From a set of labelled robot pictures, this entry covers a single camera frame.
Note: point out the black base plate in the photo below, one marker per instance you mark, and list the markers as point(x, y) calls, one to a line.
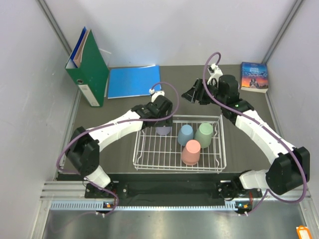
point(222, 185)

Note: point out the pink cup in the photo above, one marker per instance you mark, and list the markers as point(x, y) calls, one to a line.
point(191, 153)

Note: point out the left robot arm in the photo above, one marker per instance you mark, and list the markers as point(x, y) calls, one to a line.
point(86, 144)

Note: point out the purple cup in rack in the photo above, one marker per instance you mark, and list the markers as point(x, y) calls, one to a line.
point(164, 130)

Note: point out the dark green cup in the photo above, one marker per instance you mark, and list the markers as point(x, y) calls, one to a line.
point(204, 134)

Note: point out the Jane Eyre paperback book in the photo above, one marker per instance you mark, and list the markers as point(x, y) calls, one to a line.
point(254, 77)

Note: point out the orange tag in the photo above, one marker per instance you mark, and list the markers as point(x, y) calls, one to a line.
point(303, 232)

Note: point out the blue cup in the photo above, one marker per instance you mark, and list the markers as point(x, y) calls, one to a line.
point(185, 134)

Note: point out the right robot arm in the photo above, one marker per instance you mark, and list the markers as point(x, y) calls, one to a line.
point(290, 166)

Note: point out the green lever arch binder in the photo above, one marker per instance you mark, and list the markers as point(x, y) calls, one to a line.
point(87, 69)

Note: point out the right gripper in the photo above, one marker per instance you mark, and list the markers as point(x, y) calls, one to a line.
point(196, 93)

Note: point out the blue folder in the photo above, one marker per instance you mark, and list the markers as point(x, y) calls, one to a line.
point(132, 81)

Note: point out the white wire dish rack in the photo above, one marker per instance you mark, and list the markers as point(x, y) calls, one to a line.
point(163, 152)

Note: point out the white cable duct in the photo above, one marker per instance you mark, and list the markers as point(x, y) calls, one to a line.
point(104, 206)

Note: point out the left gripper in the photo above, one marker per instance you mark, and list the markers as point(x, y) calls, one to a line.
point(167, 122)

